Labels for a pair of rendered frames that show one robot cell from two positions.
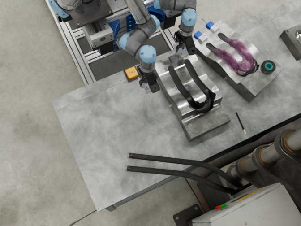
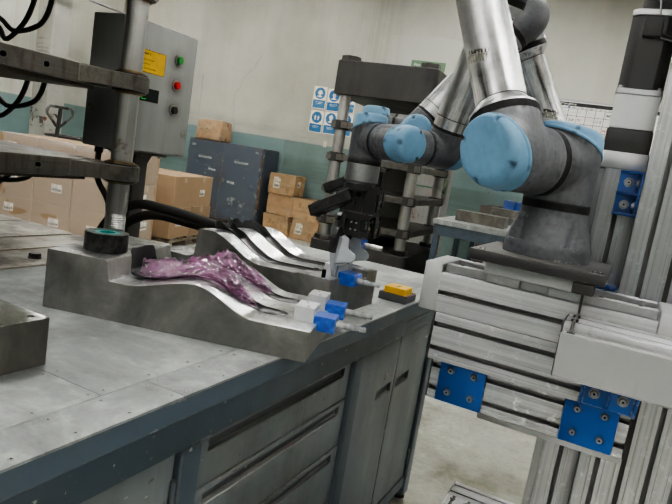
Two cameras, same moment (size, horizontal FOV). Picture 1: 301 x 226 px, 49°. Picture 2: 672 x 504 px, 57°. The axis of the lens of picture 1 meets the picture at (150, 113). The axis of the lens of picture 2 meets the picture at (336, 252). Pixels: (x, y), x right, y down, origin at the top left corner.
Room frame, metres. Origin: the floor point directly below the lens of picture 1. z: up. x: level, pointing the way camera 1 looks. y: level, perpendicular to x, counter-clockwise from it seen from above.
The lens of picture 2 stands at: (2.15, -0.89, 1.15)
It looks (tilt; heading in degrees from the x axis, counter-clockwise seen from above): 9 degrees down; 148
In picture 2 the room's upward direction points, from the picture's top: 9 degrees clockwise
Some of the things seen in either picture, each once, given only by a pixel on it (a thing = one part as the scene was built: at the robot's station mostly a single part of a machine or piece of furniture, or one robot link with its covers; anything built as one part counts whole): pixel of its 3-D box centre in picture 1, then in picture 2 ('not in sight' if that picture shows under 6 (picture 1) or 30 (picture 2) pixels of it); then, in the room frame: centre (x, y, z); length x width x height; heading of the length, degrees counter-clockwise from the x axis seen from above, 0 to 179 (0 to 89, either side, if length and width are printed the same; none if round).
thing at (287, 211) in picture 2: not in sight; (297, 207); (-5.25, 3.02, 0.42); 0.86 x 0.33 x 0.83; 36
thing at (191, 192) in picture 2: not in sight; (140, 203); (-4.30, 0.70, 0.37); 1.20 x 0.82 x 0.74; 44
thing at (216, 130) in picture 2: not in sight; (214, 130); (-6.33, 2.11, 1.26); 0.42 x 0.33 x 0.29; 36
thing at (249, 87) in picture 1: (235, 58); (201, 290); (1.02, -0.48, 0.86); 0.50 x 0.26 x 0.11; 49
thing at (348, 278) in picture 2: (179, 48); (353, 279); (1.03, -0.13, 0.89); 0.13 x 0.05 x 0.05; 32
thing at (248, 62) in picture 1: (236, 54); (207, 269); (1.02, -0.47, 0.90); 0.26 x 0.18 x 0.08; 49
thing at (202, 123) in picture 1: (191, 91); (267, 261); (0.76, -0.22, 0.87); 0.50 x 0.26 x 0.14; 32
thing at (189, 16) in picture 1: (188, 19); (368, 139); (1.01, -0.14, 1.20); 0.09 x 0.08 x 0.11; 2
